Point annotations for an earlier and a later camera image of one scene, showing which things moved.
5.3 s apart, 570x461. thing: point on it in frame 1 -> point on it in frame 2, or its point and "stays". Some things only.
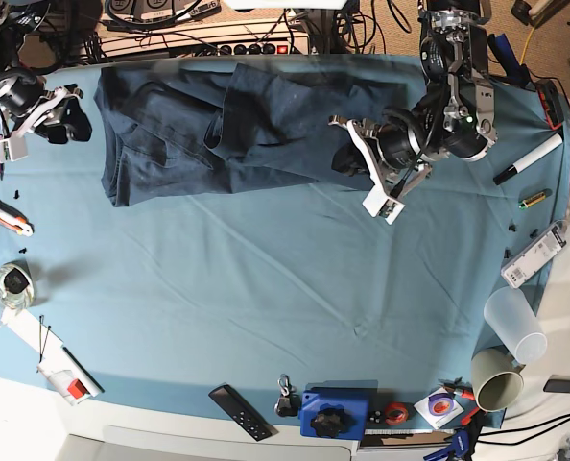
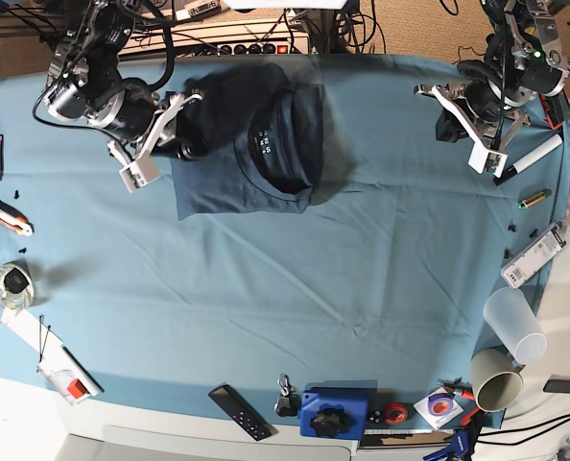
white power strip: x=198 y=37 stays
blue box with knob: x=336 y=409 stays
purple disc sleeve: x=439 y=408 stays
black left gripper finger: x=350 y=160 -> x=449 y=128
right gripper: x=26 y=102 -> x=149 y=122
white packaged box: x=534 y=255 stays
